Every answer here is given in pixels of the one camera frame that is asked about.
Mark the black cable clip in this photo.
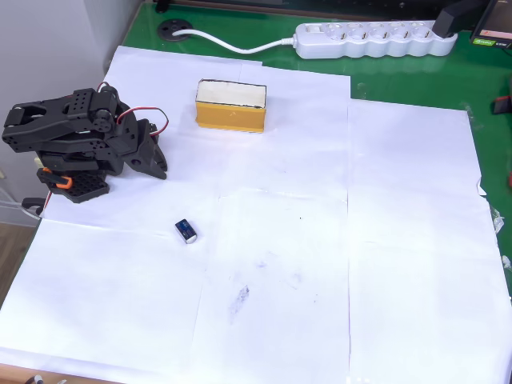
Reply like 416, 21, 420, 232
22, 197, 46, 217

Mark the black desk cable grommet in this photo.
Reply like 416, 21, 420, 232
157, 19, 195, 42

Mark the white power strip cable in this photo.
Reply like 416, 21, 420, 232
171, 28, 299, 55

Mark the yellow box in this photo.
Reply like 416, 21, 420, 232
194, 78, 268, 134

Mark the white paper table cover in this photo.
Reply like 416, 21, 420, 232
0, 45, 512, 384

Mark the white power strip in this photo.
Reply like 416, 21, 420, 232
294, 20, 459, 60

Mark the small red black object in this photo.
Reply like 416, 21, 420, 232
490, 95, 512, 116

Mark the red servo wire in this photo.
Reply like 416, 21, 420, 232
115, 106, 170, 138

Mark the orange black table clamp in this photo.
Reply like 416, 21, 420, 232
38, 167, 74, 190

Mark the black box with green label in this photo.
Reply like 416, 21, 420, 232
471, 0, 512, 50

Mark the black power adapter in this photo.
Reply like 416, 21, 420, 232
434, 0, 497, 41

